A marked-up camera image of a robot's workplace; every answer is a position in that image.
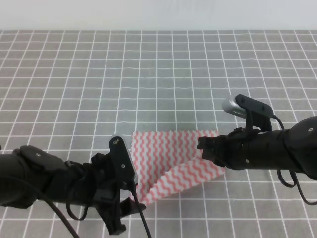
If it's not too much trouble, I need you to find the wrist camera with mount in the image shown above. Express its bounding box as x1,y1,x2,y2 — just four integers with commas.
109,135,138,192
222,94,274,132

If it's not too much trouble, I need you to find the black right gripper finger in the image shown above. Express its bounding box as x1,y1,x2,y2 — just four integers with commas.
197,136,220,150
202,149,224,167

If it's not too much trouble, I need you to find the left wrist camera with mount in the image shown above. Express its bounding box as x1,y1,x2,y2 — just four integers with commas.
109,135,138,192

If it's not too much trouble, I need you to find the grey grid tablecloth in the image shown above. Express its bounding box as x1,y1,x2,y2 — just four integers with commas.
0,30,317,238

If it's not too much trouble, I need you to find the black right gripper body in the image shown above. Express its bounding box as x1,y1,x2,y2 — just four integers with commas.
217,128,275,170

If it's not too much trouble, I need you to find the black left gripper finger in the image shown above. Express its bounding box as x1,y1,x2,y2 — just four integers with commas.
120,198,139,218
98,202,126,235

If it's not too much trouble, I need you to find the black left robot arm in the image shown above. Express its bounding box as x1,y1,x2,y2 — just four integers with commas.
0,145,146,238

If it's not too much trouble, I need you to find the black right camera cable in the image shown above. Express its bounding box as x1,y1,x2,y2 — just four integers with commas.
271,115,317,206

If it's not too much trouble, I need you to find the pink white wavy striped towel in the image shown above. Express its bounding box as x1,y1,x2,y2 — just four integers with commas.
131,130,225,205

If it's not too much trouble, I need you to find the black left camera cable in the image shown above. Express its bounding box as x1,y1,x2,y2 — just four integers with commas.
0,173,153,238

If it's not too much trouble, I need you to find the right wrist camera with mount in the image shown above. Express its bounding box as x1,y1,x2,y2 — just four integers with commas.
222,94,274,132

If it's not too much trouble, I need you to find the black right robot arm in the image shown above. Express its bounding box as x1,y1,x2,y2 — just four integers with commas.
197,117,317,179

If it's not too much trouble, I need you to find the black camera cable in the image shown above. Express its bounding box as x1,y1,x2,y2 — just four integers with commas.
0,173,153,238
271,115,317,206

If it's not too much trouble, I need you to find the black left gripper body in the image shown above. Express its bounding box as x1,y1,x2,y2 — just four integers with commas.
63,153,120,206

